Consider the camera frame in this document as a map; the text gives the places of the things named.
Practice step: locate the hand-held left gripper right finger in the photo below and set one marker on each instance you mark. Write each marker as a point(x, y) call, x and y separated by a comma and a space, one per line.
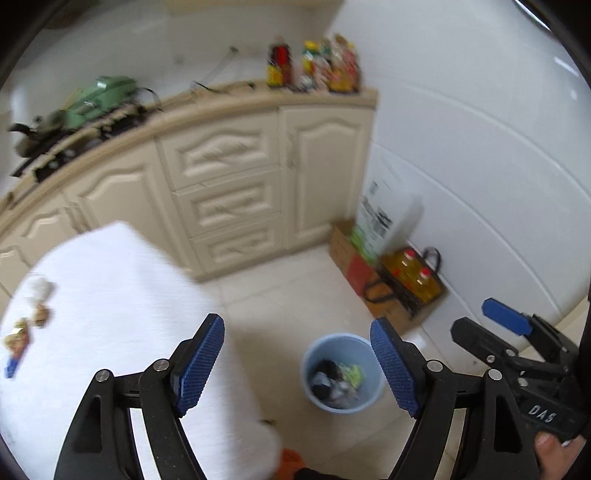
point(395, 369)

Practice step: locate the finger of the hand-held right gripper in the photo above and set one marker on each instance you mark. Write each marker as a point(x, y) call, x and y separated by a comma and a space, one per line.
point(505, 316)
point(475, 339)

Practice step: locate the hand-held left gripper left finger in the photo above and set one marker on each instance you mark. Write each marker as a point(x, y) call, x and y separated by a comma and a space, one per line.
point(198, 369)

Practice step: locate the yellow green wrapper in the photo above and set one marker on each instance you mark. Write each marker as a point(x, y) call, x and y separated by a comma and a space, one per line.
point(353, 374)

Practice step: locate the clear plastic wrapper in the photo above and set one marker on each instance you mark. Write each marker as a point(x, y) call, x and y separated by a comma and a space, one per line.
point(344, 393)

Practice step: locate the blue plastic bin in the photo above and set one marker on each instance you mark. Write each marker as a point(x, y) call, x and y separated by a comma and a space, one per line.
point(314, 350)

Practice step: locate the person's right hand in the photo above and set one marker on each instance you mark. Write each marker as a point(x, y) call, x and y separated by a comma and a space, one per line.
point(554, 457)

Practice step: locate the cardboard box with bottles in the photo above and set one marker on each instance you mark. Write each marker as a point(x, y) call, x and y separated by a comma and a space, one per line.
point(406, 309)

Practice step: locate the yellow oil bottle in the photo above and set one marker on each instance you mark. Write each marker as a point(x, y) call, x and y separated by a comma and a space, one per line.
point(427, 284)
point(405, 265)

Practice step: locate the white towel-covered table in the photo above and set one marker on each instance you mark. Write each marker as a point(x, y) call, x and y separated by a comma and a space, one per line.
point(115, 300)

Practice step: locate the brown cardboard box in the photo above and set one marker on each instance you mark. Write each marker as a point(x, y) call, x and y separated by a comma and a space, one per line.
point(351, 258)

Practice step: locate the orange plastic object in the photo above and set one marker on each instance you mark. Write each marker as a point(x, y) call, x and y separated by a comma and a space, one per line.
point(290, 461)

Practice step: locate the white rice sack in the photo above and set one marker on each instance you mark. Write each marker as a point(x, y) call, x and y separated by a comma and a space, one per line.
point(390, 212)

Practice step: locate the yellowish crumpled wrapper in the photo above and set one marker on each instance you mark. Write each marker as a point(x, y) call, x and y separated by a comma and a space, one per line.
point(41, 316)

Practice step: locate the colourful snack packet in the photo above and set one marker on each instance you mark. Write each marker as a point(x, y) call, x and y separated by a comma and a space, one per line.
point(18, 339)

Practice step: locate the cream base cabinets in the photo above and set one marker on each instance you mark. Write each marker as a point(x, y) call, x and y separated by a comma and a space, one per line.
point(231, 147)

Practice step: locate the green electric cooker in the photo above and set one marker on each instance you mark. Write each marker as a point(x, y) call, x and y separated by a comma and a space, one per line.
point(101, 99)

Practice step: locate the dark sauce bottle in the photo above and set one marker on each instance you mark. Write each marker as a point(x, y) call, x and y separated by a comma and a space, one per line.
point(279, 64)

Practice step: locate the yellow cap bottle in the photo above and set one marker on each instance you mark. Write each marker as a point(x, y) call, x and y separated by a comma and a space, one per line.
point(310, 64)

